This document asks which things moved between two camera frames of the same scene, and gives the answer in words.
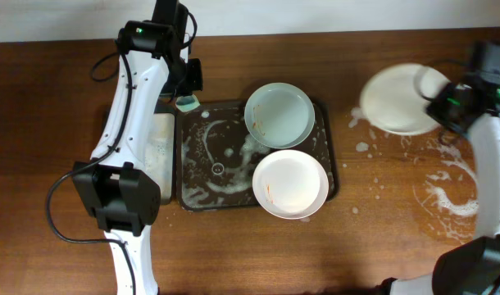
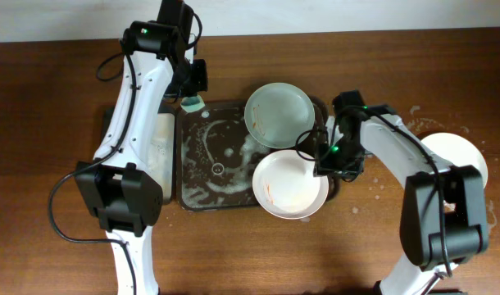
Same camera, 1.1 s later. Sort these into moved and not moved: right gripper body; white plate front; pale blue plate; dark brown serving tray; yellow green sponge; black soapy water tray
Moved: right gripper body; yellow green sponge
Not moved: white plate front; dark brown serving tray; black soapy water tray; pale blue plate
